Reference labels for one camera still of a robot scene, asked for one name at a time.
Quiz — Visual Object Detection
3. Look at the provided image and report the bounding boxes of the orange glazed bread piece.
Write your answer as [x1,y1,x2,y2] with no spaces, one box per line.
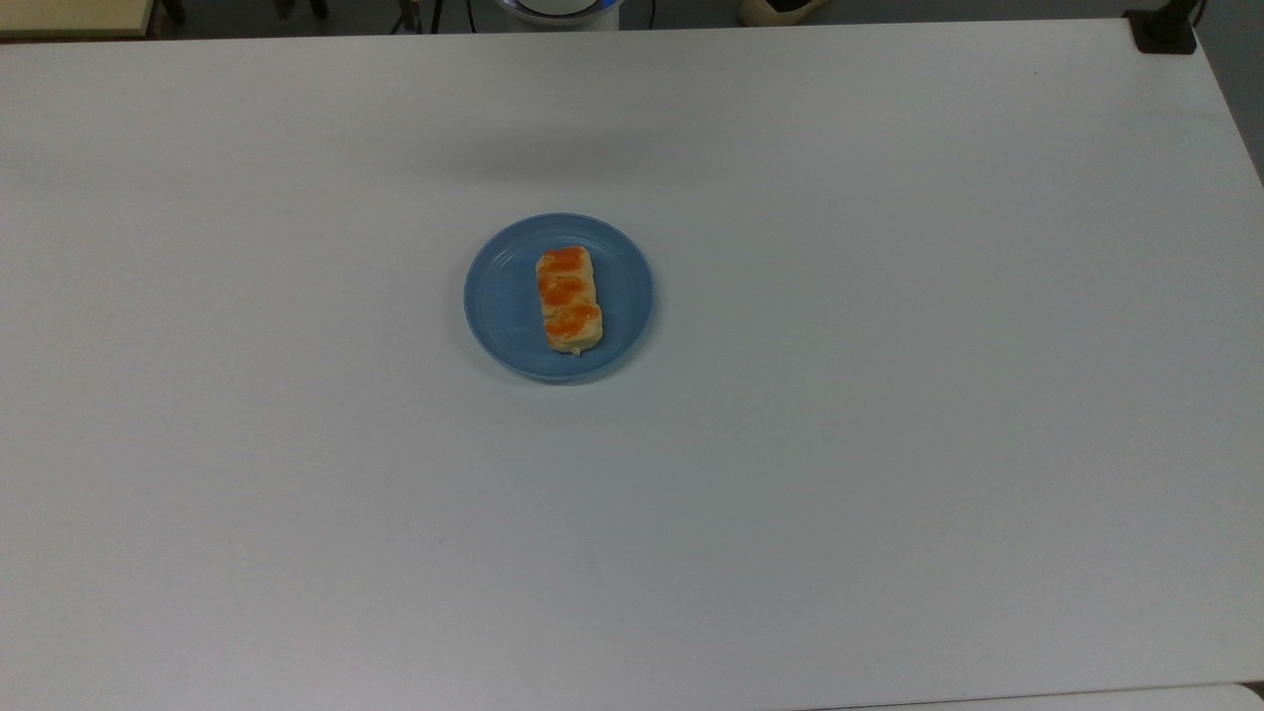
[535,245,604,356]

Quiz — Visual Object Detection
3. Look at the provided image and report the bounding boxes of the blue round plastic plate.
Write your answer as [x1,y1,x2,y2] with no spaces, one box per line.
[463,212,655,384]

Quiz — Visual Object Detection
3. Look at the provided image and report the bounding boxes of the beige shoe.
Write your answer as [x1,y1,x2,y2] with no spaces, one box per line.
[739,0,831,28]

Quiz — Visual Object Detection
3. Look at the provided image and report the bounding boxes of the black tripod legs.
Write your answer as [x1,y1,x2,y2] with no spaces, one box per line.
[389,0,478,36]

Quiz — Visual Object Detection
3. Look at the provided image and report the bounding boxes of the black table clamp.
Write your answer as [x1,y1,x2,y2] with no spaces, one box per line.
[1125,0,1208,55]

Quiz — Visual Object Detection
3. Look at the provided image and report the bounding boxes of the light wooden side table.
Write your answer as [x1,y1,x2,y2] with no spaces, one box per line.
[0,0,157,40]

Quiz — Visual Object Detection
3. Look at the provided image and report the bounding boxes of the white robot base blue ring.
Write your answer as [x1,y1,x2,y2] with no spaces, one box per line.
[494,0,623,32]

